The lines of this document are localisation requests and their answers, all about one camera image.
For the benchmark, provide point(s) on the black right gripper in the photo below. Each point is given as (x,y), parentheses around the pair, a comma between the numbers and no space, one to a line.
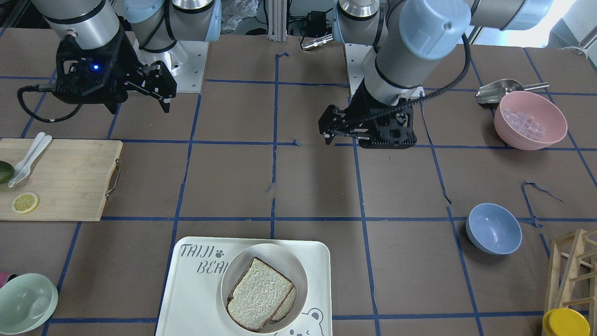
(125,60)

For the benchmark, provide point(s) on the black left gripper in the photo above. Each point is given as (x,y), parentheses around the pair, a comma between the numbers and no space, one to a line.
(363,103)

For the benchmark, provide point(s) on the bread slice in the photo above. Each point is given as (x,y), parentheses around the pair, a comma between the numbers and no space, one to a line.
(257,295)
(286,306)

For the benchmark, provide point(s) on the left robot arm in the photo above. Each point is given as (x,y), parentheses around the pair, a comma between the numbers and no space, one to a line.
(408,39)

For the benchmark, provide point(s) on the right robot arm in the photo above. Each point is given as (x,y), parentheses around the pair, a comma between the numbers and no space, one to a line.
(157,24)

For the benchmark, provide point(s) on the bread slice under egg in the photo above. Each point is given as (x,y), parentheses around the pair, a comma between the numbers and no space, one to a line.
(286,306)

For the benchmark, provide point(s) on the wooden cutting board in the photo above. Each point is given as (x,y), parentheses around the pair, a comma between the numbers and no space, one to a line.
(71,179)

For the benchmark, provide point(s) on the white plastic fork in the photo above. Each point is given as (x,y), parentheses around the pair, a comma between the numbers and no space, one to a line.
(20,165)

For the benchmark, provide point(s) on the metal scoop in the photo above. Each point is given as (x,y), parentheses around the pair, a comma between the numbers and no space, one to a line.
(493,93)

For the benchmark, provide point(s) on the lemon slice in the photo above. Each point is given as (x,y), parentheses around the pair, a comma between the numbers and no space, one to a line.
(25,203)

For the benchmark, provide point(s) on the blue bowl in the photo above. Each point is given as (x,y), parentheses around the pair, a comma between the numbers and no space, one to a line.
(493,229)

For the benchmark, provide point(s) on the pink bowl with ice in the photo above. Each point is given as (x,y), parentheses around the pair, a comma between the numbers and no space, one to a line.
(528,121)

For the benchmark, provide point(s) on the cream bear tray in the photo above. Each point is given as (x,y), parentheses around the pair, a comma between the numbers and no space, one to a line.
(192,302)

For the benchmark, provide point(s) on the pink cloth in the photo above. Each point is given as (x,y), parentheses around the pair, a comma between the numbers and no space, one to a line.
(5,277)

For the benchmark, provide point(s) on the green bowl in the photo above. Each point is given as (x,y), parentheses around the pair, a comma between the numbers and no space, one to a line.
(26,302)

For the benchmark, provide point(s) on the wooden dish rack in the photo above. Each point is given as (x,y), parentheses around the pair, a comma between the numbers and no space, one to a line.
(572,260)

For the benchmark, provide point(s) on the yellow cup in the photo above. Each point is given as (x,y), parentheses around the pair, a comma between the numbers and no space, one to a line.
(565,322)

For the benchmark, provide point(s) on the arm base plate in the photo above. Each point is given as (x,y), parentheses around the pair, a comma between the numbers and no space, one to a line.
(186,60)
(360,65)

